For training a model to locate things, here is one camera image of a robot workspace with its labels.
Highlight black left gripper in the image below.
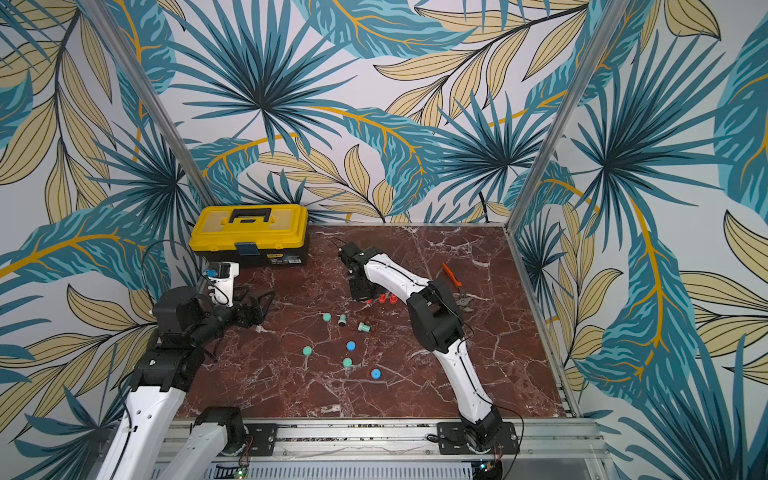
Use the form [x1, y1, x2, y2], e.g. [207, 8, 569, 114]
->
[189, 285, 276, 349]

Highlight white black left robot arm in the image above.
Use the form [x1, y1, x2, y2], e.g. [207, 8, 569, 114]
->
[97, 287, 275, 479]

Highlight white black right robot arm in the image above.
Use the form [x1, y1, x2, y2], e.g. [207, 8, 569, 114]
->
[338, 243, 503, 452]

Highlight yellow black toolbox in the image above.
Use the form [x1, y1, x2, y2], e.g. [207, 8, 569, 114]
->
[189, 204, 309, 268]

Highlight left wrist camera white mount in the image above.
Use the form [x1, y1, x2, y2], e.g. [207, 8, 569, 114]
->
[203, 261, 240, 307]

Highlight orange handled pliers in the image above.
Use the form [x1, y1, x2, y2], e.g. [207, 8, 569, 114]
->
[441, 263, 473, 313]

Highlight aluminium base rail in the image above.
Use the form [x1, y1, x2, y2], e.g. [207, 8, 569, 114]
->
[125, 418, 601, 480]

